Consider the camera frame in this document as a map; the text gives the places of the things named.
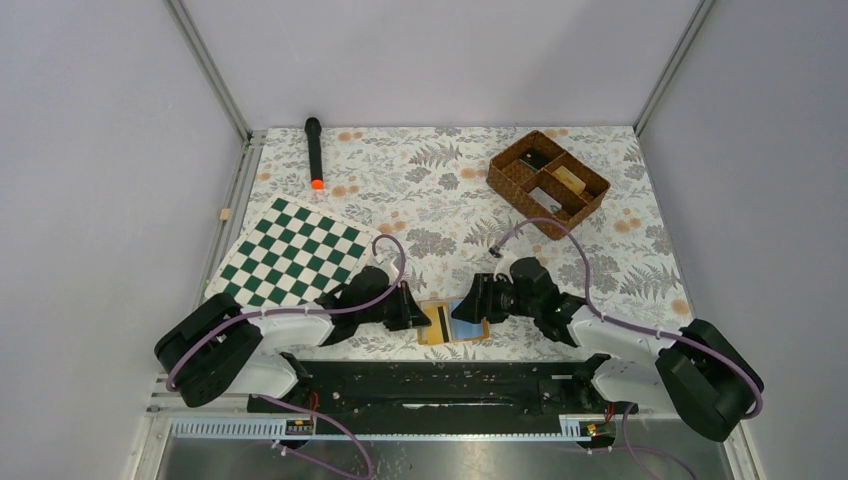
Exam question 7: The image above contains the grey card in basket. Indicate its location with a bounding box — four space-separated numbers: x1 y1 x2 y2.
529 187 562 214

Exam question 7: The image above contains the black marker orange cap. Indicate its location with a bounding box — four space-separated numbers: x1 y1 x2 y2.
304 117 324 190

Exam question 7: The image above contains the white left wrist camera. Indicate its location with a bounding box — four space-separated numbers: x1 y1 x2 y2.
377 258 406 283

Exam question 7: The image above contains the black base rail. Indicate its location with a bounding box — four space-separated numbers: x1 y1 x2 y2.
282 356 627 436

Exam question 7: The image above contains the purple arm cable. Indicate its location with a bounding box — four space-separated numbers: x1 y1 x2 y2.
488 217 764 480
165 233 407 480

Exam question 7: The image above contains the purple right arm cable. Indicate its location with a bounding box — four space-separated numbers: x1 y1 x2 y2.
488 217 764 480

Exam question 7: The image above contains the floral patterned table mat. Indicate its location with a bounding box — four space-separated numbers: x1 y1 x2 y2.
243 126 693 330

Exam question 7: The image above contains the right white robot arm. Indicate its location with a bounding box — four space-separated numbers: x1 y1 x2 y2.
451 257 764 442

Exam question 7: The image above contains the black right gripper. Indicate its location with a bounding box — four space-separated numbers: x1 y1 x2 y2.
451 272 540 324

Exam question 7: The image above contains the yellow block in basket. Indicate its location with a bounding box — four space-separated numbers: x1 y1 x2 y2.
552 166 586 195

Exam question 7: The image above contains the green white chessboard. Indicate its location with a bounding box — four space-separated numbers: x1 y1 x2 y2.
204 194 380 307

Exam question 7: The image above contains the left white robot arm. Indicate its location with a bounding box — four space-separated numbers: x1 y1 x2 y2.
154 266 431 411

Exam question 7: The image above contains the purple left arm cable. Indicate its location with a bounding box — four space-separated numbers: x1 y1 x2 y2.
165 233 407 480

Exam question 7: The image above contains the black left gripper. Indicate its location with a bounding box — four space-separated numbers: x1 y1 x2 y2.
358 279 431 331

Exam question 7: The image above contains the brown woven divided basket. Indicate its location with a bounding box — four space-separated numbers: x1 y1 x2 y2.
486 130 611 240

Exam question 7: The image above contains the black item in basket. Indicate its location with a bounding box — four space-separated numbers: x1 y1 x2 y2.
519 149 551 171

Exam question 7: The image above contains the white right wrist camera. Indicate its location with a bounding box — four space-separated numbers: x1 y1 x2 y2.
489 246 518 281

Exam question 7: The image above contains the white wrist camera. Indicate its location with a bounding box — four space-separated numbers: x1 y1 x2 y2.
377 258 406 283
489 246 518 281

